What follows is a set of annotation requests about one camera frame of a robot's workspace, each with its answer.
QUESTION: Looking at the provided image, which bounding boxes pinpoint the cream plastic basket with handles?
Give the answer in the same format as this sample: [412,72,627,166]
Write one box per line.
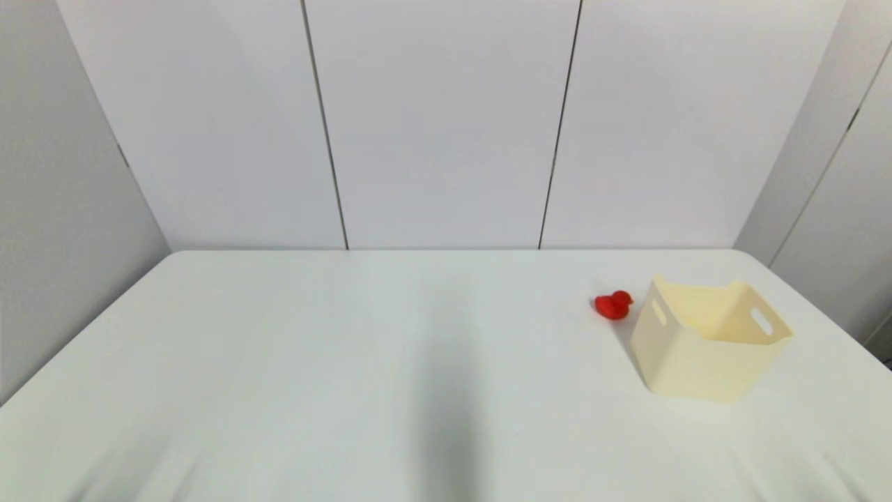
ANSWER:
[630,275,794,404]

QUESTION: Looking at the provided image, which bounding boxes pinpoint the red rubber duck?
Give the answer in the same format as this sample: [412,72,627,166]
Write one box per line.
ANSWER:
[594,290,635,321]

